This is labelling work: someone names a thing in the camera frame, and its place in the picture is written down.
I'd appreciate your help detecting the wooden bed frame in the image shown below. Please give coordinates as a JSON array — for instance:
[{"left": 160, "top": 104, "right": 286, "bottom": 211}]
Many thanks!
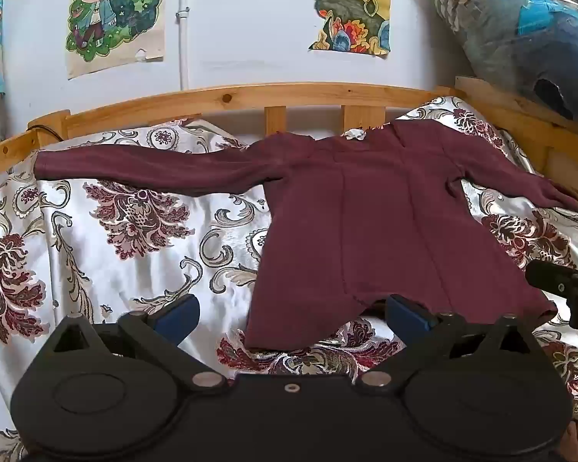
[{"left": 0, "top": 74, "right": 578, "bottom": 208}]

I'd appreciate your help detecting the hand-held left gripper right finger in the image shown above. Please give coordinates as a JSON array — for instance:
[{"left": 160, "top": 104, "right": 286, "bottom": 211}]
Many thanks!
[{"left": 357, "top": 293, "right": 536, "bottom": 390}]

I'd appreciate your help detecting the floral satin blanket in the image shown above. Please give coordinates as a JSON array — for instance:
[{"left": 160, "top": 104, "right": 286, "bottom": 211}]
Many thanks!
[{"left": 0, "top": 96, "right": 578, "bottom": 462}]

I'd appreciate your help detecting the plastic bag with blue bedding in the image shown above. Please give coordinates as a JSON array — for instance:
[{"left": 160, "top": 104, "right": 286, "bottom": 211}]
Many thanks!
[{"left": 397, "top": 0, "right": 578, "bottom": 123}]

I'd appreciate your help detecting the blond cartoon figure wall poster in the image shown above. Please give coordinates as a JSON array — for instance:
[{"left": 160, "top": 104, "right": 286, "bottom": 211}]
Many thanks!
[{"left": 66, "top": 0, "right": 167, "bottom": 80}]

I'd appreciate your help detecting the maroon long-sleeved shirt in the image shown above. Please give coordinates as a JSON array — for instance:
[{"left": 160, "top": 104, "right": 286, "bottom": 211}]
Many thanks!
[{"left": 33, "top": 119, "right": 578, "bottom": 351}]

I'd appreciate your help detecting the white wall pipe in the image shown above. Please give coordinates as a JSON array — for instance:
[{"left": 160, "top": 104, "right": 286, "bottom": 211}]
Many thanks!
[{"left": 174, "top": 0, "right": 192, "bottom": 91}]

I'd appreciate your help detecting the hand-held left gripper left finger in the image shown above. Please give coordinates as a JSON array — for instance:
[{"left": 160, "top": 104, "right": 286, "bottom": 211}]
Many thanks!
[{"left": 52, "top": 293, "right": 227, "bottom": 390}]

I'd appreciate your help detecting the cartoon landscape wall poster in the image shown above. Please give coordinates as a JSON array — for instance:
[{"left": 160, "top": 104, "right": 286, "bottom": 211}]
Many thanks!
[{"left": 297, "top": 0, "right": 392, "bottom": 57}]

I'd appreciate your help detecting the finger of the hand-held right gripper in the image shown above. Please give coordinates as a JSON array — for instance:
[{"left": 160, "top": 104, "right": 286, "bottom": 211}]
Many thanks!
[{"left": 525, "top": 260, "right": 578, "bottom": 295}]

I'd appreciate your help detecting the black cable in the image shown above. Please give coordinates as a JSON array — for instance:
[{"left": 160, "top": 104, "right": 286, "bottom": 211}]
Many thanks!
[{"left": 28, "top": 124, "right": 64, "bottom": 141}]

